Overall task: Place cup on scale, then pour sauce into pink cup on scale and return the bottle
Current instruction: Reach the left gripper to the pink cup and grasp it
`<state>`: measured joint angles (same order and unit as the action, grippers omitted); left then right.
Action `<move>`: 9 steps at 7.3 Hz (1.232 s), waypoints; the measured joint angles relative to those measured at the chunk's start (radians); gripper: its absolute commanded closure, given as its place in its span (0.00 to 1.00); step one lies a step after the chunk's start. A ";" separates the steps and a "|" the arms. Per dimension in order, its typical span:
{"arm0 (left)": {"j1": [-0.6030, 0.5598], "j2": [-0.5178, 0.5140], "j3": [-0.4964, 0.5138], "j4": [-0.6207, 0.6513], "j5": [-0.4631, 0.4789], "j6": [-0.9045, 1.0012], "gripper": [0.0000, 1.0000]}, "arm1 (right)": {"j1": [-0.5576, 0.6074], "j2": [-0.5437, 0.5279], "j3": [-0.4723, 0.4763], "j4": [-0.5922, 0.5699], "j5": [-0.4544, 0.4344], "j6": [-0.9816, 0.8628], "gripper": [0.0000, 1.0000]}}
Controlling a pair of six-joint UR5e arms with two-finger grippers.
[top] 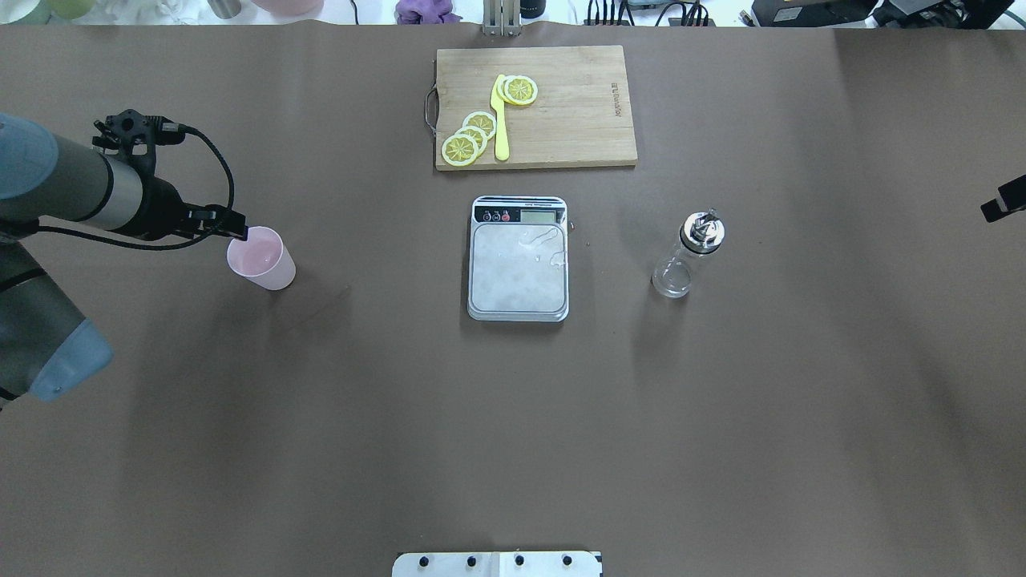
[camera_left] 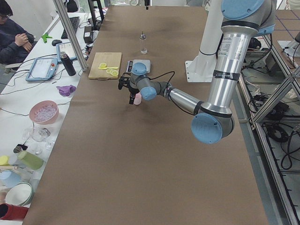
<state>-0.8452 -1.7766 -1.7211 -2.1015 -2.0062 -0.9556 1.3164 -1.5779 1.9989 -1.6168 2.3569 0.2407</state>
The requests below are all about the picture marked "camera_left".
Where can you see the white green rimmed bowl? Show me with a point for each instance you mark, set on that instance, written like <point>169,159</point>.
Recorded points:
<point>20,195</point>

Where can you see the black computer mouse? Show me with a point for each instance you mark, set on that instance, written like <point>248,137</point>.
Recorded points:
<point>56,41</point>

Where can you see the seated person dark sweater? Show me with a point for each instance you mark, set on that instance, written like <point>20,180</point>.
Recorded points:
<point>15,42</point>

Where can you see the green plastic clamp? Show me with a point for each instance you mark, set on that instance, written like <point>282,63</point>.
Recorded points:
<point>45,37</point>

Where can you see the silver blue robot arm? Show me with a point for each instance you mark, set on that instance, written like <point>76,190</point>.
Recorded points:
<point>213,119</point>

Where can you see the red cup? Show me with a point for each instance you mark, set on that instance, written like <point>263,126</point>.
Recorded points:
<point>12,212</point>

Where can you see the clear glass cup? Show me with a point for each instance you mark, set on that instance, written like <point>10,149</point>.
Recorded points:
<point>40,134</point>

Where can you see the light blue cup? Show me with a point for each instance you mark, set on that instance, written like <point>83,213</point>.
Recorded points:
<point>10,178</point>

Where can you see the blue teach pendant far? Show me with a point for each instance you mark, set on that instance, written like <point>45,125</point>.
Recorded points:
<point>67,49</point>

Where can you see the blue teach pendant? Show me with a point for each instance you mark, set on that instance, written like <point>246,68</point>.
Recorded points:
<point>67,49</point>
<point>42,69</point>

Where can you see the lemon slice front bottom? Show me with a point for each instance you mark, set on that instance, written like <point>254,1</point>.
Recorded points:
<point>102,65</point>

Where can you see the black water bottle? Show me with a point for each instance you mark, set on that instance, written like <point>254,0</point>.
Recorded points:
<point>68,64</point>

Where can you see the purple cloth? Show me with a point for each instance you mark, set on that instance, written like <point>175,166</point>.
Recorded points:
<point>66,90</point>

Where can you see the green cup lying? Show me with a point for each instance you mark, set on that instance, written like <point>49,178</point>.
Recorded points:
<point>30,160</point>

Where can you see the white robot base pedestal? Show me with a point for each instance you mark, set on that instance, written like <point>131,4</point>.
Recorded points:
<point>201,69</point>

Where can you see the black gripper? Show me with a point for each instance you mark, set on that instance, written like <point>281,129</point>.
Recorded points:
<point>133,90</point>

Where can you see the glass sauce bottle metal spout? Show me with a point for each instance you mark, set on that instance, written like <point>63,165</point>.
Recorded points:
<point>142,38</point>

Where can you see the yellow plastic knife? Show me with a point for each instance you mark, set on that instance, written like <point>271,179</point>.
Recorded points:
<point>105,68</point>

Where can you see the digital kitchen scale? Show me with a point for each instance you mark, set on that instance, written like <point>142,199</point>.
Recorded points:
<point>140,65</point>

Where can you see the bamboo cutting board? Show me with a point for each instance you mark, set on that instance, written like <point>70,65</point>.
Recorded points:
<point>112,59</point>

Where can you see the yellow cup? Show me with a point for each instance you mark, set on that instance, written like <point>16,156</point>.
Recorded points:
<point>4,160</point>

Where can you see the black power adapter box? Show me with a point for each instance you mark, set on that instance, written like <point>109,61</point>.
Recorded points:
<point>88,34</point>

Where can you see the aluminium frame post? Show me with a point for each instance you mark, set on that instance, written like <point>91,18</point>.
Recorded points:
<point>62,12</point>

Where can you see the blue teach pendant near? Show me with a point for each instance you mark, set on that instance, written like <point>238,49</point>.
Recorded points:
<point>42,69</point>

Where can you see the pink bowl with ice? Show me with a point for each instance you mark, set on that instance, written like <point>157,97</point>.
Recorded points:
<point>44,113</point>

